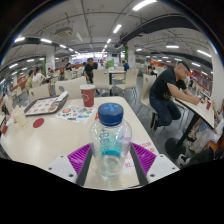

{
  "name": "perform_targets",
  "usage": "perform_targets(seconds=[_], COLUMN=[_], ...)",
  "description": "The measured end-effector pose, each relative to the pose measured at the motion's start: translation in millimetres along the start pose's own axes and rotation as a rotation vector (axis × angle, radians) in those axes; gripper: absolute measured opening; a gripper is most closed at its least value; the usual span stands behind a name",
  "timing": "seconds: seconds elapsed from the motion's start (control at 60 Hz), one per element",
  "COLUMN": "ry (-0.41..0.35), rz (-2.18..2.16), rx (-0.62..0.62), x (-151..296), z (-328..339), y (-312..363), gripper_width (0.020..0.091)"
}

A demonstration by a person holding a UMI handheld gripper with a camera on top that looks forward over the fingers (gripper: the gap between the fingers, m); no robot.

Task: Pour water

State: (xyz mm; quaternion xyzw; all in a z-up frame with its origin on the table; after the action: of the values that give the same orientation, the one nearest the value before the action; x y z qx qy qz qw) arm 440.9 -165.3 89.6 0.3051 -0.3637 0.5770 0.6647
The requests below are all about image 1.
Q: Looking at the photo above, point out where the ceiling air conditioner unit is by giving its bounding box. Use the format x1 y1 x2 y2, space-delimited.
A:
54 26 74 38

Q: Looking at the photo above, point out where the cream plastic cup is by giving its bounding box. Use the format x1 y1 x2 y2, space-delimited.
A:
12 106 28 128

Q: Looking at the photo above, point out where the white paper napkin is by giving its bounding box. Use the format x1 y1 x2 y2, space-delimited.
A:
55 90 69 102

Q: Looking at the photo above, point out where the person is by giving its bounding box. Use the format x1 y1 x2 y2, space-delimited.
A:
148 61 201 131
189 99 224 161
31 66 46 87
83 57 99 84

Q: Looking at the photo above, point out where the clear water bottle blue cap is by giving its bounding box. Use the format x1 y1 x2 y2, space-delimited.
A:
89 102 133 181

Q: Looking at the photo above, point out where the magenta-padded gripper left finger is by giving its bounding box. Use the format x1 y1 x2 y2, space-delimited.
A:
46 143 94 187

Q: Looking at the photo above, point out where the beige chairs group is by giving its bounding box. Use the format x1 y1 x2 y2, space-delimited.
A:
49 64 158 111

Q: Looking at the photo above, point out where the ceiling light strips group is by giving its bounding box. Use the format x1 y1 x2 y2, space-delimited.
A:
0 0 214 84

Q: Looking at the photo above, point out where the beige chair with round hole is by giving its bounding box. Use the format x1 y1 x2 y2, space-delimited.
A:
54 75 88 98
28 83 51 103

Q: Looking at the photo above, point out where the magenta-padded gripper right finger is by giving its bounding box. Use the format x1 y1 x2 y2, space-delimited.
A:
129 142 181 187

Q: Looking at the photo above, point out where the white side table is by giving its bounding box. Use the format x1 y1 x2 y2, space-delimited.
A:
164 96 215 159

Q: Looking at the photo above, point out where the red paper cup white lid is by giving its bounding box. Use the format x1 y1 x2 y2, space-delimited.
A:
79 83 96 108

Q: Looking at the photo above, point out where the colourful printed leaflet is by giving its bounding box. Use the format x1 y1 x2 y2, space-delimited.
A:
54 104 97 125

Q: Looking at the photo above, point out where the flat round red coaster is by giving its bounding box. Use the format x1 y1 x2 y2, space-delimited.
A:
32 117 45 129

